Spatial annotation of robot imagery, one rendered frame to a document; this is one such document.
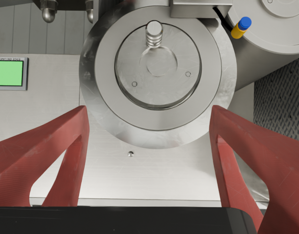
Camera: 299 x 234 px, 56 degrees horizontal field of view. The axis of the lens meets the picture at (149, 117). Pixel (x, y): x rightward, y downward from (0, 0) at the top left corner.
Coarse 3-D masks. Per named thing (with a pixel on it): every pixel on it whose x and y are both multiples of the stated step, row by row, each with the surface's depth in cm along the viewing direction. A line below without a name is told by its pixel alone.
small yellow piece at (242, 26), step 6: (216, 12) 23; (222, 18) 23; (246, 18) 20; (228, 24) 23; (240, 24) 20; (246, 24) 20; (228, 30) 22; (234, 30) 21; (240, 30) 20; (246, 30) 20; (234, 36) 22; (240, 36) 22
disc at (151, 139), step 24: (144, 0) 27; (168, 0) 27; (96, 24) 27; (216, 24) 27; (96, 48) 26; (96, 96) 26; (216, 96) 26; (96, 120) 26; (120, 120) 26; (144, 144) 26; (168, 144) 26
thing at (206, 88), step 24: (120, 24) 26; (144, 24) 26; (192, 24) 26; (216, 48) 25; (96, 72) 25; (216, 72) 25; (120, 96) 25; (192, 96) 25; (144, 120) 25; (168, 120) 25; (192, 120) 25
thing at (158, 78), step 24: (168, 24) 25; (120, 48) 24; (144, 48) 24; (168, 48) 24; (192, 48) 24; (120, 72) 24; (144, 72) 25; (168, 72) 25; (192, 72) 24; (144, 96) 24; (168, 96) 24
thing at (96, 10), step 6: (96, 0) 27; (102, 0) 29; (108, 0) 33; (114, 0) 39; (120, 0) 46; (96, 6) 27; (102, 6) 29; (108, 6) 33; (96, 12) 27; (102, 12) 29; (96, 18) 27
